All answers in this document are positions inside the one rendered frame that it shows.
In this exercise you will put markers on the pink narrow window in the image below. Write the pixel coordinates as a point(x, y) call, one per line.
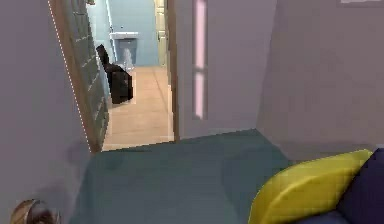
point(199, 60)

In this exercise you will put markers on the cream panelled door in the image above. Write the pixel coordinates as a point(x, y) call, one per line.
point(161, 33)

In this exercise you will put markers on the grey panelled room door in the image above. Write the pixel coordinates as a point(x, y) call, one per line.
point(86, 70)

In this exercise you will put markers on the yellow cushion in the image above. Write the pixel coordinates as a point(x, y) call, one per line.
point(306, 190)

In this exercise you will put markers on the brown round object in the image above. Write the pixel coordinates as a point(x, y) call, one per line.
point(31, 213)

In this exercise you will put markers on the white sink with grey pedestal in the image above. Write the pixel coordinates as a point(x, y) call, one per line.
point(126, 45)

